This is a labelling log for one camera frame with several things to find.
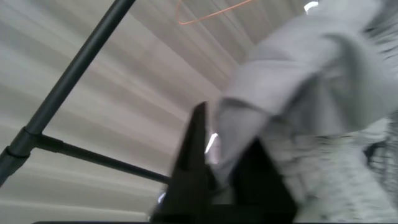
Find black clothes rack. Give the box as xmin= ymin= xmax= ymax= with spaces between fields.
xmin=0 ymin=0 xmax=172 ymax=187

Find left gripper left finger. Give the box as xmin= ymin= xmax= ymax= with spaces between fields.
xmin=149 ymin=101 xmax=218 ymax=223

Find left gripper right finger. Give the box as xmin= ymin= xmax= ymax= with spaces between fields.
xmin=229 ymin=138 xmax=299 ymax=223

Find pale grey shorts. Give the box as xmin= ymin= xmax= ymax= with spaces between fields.
xmin=206 ymin=0 xmax=398 ymax=224

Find pink clothes hanger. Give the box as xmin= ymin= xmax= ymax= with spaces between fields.
xmin=175 ymin=0 xmax=259 ymax=26

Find white curtain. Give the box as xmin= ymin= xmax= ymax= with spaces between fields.
xmin=0 ymin=0 xmax=307 ymax=223

